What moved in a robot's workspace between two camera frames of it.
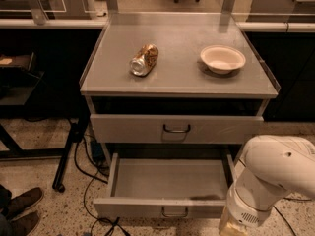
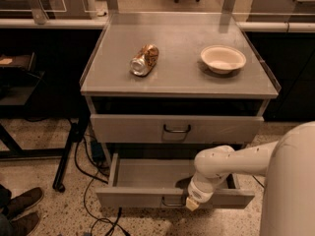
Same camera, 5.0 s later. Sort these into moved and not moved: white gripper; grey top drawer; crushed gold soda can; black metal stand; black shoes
Moved: white gripper
Not moved: crushed gold soda can; black metal stand; grey top drawer; black shoes
